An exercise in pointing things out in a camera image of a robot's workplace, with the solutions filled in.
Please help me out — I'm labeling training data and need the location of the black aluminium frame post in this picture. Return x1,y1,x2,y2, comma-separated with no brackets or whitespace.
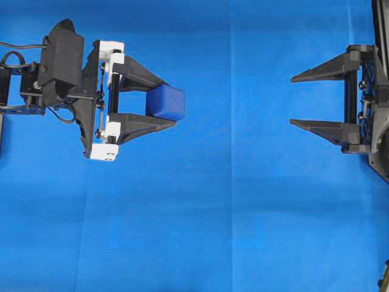
372,0,388,67

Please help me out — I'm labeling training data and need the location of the dark object bottom right edge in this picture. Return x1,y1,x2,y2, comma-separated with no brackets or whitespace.
377,259,389,292

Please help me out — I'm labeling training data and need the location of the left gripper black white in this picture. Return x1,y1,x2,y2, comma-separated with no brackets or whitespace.
72,40,176,161

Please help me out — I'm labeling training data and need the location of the blue block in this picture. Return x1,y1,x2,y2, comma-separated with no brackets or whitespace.
145,85,185,121

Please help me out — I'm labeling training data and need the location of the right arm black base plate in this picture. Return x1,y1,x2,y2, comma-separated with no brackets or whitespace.
368,130,388,183

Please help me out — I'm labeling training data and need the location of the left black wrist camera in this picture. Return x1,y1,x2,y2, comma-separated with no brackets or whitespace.
38,19,84,106

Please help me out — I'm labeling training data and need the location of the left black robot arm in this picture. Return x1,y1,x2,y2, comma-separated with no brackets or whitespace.
1,40,185,161

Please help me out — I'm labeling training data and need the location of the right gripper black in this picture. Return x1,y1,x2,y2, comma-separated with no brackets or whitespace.
289,45,388,154

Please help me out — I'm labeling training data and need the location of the blue table cloth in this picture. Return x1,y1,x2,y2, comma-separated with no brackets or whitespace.
1,1,388,291

